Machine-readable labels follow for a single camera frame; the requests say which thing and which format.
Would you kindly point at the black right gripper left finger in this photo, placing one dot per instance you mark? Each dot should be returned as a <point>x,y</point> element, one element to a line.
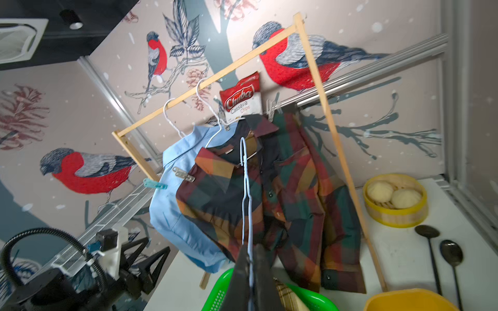
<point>238,295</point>

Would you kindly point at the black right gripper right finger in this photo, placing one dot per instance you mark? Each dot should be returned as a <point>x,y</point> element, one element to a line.
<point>265,293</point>

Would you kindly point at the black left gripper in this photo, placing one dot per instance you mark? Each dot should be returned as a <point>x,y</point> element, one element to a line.
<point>149,270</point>

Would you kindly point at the yellow plaid long-sleeve shirt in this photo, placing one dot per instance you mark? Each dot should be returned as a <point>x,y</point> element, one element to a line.
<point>289,300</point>

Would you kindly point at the dark multicolour plaid shirt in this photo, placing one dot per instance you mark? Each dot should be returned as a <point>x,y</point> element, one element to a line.
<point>302,211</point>

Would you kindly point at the light blue wire hanger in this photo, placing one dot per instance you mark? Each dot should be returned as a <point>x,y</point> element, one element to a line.
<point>247,233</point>

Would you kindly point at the white clothespin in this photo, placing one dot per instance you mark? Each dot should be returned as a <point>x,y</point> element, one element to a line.
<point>183,174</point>

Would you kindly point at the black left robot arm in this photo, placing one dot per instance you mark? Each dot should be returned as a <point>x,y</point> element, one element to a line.
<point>53,290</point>

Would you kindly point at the light blue long-sleeve shirt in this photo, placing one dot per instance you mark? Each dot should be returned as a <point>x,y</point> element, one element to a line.
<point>167,204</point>

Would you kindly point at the green plastic mesh basket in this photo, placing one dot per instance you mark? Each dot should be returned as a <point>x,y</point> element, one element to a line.
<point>312,300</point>

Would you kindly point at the teal clothespin on blue shirt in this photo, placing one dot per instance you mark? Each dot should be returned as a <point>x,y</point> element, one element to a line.
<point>148,183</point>

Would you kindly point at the yellow plastic tray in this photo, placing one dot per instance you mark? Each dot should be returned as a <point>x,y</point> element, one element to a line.
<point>410,300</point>

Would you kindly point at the white cassava chips bag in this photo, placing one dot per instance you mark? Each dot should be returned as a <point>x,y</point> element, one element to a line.
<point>240,105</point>

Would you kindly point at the red Chuba chips bag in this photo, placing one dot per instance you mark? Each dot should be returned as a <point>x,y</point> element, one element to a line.
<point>244,90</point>

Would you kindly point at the grey clothespin on rail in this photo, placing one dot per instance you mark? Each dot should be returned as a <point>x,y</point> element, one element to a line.
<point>272,107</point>

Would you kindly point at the aluminium frame corner post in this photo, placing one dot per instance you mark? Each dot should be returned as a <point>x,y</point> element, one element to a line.
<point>141,141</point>

